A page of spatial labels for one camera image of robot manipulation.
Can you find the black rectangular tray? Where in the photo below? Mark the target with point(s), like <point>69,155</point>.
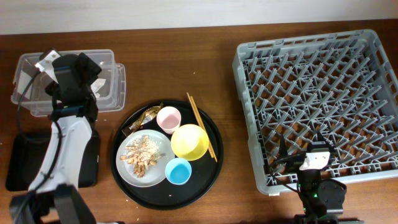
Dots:
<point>27,158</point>

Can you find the round black tray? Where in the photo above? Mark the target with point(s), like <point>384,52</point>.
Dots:
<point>165,195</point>

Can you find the white tissue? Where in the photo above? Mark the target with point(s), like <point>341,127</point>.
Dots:
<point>97,85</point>

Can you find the blue cup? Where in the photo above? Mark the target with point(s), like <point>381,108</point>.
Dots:
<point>178,171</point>

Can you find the grey dishwasher rack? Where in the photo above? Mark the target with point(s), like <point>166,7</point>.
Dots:
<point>340,85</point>

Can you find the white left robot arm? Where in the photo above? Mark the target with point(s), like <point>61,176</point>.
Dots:
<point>73,124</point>

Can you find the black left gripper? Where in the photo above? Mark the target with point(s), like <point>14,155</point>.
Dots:
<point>92,68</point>

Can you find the yellow bowl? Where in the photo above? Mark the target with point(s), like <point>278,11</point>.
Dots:
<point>190,142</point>

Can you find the clear plastic bin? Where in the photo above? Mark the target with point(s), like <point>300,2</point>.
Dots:
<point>112,94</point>

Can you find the gold coffee sachet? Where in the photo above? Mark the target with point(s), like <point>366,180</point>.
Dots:
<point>147,116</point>

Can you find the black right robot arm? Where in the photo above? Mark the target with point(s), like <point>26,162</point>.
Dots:
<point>322,199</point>

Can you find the right wooden chopstick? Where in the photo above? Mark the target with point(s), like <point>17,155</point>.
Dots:
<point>203,127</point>

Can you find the pile of nuts and oats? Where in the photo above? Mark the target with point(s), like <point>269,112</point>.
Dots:
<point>142,153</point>

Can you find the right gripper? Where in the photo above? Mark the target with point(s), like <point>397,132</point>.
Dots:
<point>294,162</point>

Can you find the grey plate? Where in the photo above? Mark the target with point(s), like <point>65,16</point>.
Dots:
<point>155,174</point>

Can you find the pink cup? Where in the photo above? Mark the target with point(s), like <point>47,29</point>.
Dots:
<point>169,119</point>

